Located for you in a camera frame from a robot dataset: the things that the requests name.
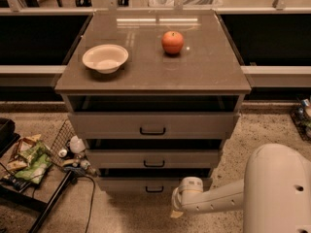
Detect grey drawer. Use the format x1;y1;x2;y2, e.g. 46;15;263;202
86;150;220;169
95;176;214;194
68;112;239;140

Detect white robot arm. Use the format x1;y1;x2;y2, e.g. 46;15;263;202
171;144;311;233

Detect grey drawer cabinet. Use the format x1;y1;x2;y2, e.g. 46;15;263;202
55;10;251;185

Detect green snack bag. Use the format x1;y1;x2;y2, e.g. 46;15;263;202
15;141;52;184

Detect brown snack bag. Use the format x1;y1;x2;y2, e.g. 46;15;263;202
7;134;41;172

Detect black metal stand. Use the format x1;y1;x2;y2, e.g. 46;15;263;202
0;171;76;233

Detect white bowl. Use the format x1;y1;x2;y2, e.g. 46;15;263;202
82;45;128;74

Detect red apple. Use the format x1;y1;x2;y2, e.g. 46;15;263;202
161;31;184;54

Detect black box at left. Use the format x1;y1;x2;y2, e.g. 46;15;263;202
0;117;20;157

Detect black cable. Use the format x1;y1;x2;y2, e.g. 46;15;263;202
76;175;97;233

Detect wire basket with items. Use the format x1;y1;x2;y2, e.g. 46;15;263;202
50;120;97;177

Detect right wire basket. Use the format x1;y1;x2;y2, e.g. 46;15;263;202
290;97;311;142

